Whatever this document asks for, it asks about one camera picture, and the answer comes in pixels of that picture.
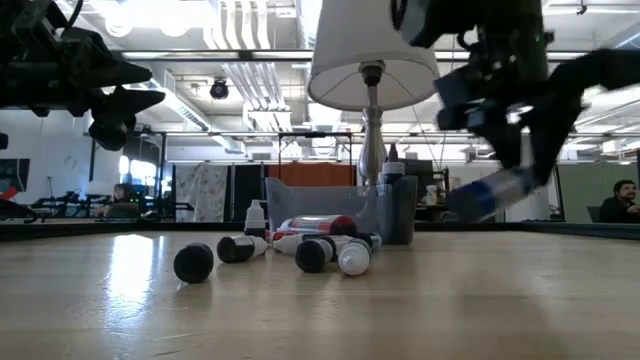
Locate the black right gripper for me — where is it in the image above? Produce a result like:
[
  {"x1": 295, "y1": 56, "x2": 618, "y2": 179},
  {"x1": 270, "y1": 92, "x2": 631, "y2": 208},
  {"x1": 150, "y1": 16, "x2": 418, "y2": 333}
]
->
[{"x1": 471, "y1": 47, "x2": 640, "y2": 188}]

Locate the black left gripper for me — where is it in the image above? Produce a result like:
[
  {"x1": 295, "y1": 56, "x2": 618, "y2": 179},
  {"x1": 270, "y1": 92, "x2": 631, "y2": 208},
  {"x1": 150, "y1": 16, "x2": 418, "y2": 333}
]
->
[{"x1": 0, "y1": 27, "x2": 167, "y2": 152}]

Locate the large blue food coloring bottle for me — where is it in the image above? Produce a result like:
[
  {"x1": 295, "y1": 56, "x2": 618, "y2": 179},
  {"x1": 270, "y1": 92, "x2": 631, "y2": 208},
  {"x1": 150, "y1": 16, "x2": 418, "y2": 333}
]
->
[{"x1": 445, "y1": 166, "x2": 537, "y2": 224}]

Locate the large purple food coloring bottle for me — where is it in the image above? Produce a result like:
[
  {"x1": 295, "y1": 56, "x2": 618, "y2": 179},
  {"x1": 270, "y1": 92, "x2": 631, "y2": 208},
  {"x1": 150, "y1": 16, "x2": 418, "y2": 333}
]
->
[{"x1": 379, "y1": 143, "x2": 406, "y2": 189}]

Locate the small food coloring bottle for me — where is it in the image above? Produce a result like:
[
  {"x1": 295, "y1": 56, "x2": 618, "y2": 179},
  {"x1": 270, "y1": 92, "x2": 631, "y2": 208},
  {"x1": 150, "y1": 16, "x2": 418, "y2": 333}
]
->
[
  {"x1": 349, "y1": 231, "x2": 384, "y2": 252},
  {"x1": 294, "y1": 237, "x2": 337, "y2": 275},
  {"x1": 172, "y1": 242, "x2": 216, "y2": 285},
  {"x1": 215, "y1": 234, "x2": 270, "y2": 265}
]

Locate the large pink food coloring bottle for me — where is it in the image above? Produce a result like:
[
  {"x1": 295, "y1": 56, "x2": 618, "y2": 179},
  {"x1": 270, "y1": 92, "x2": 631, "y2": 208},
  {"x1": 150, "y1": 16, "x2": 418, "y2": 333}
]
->
[{"x1": 276, "y1": 214, "x2": 360, "y2": 240}]

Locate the red food coloring bottle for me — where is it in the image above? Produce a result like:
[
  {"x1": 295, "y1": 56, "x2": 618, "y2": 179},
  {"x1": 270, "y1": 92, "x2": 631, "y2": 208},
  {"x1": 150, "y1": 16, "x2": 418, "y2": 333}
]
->
[{"x1": 271, "y1": 230, "x2": 307, "y2": 257}]

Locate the white food coloring bottle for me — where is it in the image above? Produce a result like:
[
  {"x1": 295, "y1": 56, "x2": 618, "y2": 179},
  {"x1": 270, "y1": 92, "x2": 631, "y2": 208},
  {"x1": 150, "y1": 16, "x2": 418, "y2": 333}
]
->
[{"x1": 337, "y1": 238, "x2": 373, "y2": 278}]

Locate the white round column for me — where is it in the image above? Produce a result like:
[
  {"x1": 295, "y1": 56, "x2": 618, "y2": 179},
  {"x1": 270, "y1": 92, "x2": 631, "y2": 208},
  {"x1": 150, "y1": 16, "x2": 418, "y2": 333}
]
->
[{"x1": 504, "y1": 182, "x2": 552, "y2": 224}]

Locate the green partition panel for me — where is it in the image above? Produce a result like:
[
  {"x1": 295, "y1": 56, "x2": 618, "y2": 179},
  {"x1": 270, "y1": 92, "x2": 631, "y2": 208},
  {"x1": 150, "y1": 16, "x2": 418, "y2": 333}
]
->
[{"x1": 555, "y1": 162, "x2": 640, "y2": 224}]

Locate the black ceiling spotlight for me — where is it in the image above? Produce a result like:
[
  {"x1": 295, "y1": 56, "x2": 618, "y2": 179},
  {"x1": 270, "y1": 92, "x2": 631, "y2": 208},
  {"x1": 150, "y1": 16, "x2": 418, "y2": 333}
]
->
[{"x1": 209, "y1": 77, "x2": 231, "y2": 101}]

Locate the person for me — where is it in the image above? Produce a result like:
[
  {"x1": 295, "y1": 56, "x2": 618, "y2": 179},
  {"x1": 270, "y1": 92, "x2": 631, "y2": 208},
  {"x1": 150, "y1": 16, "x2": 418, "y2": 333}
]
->
[
  {"x1": 598, "y1": 179, "x2": 640, "y2": 224},
  {"x1": 96, "y1": 182, "x2": 142, "y2": 220}
]

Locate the black desk monitor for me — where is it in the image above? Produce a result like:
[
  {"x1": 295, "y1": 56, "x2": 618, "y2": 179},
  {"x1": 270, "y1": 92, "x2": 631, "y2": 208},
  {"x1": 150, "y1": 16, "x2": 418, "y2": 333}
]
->
[{"x1": 403, "y1": 158, "x2": 434, "y2": 177}]

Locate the patterned curtain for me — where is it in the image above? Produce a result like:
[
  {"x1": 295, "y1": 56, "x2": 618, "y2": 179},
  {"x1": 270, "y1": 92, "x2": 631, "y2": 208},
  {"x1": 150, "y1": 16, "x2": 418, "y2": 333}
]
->
[{"x1": 173, "y1": 163, "x2": 230, "y2": 223}]

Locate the silver lamp white shade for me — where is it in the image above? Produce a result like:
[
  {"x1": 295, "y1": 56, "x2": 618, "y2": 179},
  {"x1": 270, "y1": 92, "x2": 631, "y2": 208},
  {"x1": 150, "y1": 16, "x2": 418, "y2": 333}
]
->
[{"x1": 306, "y1": 0, "x2": 442, "y2": 190}]

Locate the orange partition panel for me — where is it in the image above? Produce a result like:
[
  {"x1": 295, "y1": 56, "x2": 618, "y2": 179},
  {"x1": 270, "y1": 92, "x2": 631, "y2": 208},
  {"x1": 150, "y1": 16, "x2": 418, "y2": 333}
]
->
[{"x1": 267, "y1": 162, "x2": 357, "y2": 188}]

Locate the grey translucent plastic bin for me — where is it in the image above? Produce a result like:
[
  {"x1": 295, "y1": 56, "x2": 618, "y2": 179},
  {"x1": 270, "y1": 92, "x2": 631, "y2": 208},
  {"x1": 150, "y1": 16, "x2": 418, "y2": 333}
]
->
[{"x1": 264, "y1": 174, "x2": 419, "y2": 247}]

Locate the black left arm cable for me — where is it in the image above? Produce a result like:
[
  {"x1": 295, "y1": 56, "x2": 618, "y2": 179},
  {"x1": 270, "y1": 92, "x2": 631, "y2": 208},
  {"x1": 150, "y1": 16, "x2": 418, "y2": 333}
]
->
[{"x1": 63, "y1": 0, "x2": 85, "y2": 29}]

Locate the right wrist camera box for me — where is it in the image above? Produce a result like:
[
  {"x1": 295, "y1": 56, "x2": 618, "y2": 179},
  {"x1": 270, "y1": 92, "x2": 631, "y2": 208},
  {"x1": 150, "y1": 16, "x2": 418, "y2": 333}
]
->
[{"x1": 432, "y1": 67, "x2": 484, "y2": 132}]

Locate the black aluminium table frame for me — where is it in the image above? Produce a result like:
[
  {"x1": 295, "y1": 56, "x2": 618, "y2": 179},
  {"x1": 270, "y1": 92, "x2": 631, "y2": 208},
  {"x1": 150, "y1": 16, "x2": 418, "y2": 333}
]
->
[{"x1": 0, "y1": 218, "x2": 640, "y2": 243}]

